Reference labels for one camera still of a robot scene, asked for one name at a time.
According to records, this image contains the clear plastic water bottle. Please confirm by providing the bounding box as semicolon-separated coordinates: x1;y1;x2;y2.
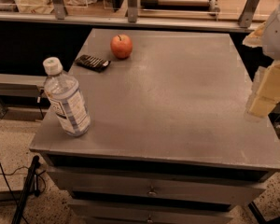
43;57;91;136

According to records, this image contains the black chocolate bar packet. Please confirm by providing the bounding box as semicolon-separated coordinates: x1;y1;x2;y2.
75;55;110;73

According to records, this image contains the grey metal shelf rail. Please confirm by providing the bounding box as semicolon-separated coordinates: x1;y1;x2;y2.
0;11;260;33

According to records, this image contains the lower drawer handle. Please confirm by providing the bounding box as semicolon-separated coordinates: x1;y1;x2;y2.
147;215;154;224

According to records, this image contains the black floor cable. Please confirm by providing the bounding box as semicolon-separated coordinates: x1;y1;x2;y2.
0;142;31;224

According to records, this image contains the black tripod leg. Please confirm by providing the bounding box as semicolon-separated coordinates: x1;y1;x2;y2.
11;155;40;224

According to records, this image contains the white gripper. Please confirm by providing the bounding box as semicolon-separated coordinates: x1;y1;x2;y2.
242;4;280;118

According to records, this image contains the grey drawer cabinet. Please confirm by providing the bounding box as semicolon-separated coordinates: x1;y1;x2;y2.
31;29;280;224

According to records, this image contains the red apple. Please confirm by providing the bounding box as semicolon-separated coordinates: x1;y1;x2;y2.
110;34;133;59

